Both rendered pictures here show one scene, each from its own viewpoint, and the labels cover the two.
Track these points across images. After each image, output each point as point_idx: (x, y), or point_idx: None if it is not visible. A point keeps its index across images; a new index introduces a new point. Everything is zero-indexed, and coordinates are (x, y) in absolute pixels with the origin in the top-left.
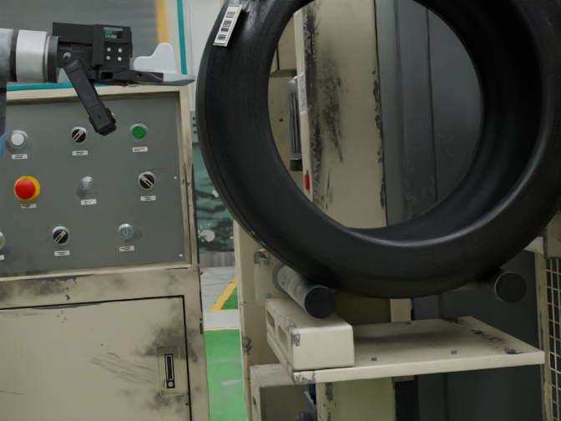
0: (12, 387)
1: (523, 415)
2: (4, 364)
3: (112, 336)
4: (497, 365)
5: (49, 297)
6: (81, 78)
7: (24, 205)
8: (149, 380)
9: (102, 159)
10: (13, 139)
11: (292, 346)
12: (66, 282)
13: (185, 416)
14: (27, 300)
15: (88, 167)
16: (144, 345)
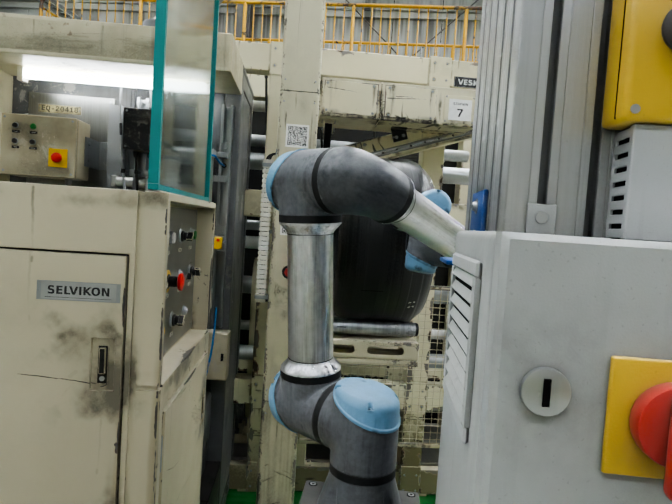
0: (176, 459)
1: (231, 382)
2: (176, 440)
3: (196, 391)
4: None
5: (186, 372)
6: None
7: (166, 295)
8: (199, 417)
9: (183, 255)
10: (174, 238)
11: (418, 350)
12: (190, 356)
13: (202, 436)
14: (182, 378)
15: (180, 261)
16: (200, 392)
